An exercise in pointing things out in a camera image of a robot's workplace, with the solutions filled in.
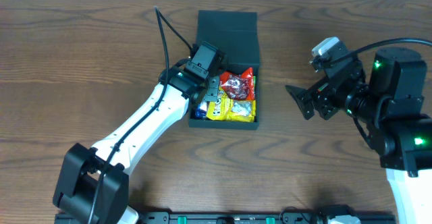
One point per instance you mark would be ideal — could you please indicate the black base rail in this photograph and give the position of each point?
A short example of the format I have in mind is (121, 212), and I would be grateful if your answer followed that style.
(187, 218)

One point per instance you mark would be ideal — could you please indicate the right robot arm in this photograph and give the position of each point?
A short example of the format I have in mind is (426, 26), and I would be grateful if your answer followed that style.
(380, 86)

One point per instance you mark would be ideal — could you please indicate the red Hacks candy bag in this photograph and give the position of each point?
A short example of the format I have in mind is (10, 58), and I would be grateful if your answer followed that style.
(238, 86)

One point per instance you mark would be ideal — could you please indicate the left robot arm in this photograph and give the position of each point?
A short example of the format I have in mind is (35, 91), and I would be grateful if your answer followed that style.
(93, 184)

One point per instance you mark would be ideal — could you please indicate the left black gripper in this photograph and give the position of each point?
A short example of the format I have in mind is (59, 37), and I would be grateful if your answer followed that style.
(212, 89)

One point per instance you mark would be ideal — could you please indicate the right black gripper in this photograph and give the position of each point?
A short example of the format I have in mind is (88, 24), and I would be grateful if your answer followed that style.
(324, 102)

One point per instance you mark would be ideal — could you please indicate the long blue snack bar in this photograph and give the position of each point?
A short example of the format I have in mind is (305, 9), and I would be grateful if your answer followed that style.
(201, 110)

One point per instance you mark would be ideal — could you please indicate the dark green open box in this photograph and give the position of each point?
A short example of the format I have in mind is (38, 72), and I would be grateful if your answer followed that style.
(235, 34)

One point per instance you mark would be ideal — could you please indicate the yellow candy bag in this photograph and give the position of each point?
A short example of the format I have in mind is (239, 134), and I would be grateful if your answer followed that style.
(227, 109)

